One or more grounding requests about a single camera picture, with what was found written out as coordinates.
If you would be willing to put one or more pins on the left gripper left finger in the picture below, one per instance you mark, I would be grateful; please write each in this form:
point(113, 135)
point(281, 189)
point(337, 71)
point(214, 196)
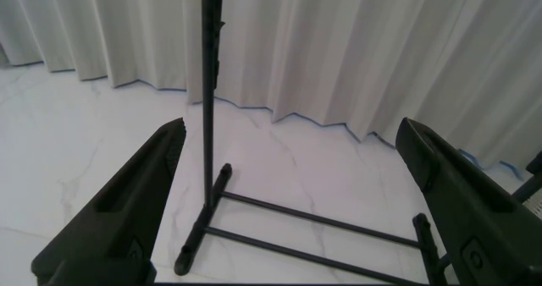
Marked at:
point(127, 218)

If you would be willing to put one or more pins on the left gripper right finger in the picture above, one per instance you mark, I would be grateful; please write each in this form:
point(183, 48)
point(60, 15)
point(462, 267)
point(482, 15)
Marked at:
point(487, 235)

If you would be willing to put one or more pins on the black clothes rack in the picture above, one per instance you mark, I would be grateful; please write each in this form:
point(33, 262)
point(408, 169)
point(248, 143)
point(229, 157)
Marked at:
point(208, 108)

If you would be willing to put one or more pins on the white curtain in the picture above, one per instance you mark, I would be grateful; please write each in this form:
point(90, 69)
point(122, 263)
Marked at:
point(339, 45)

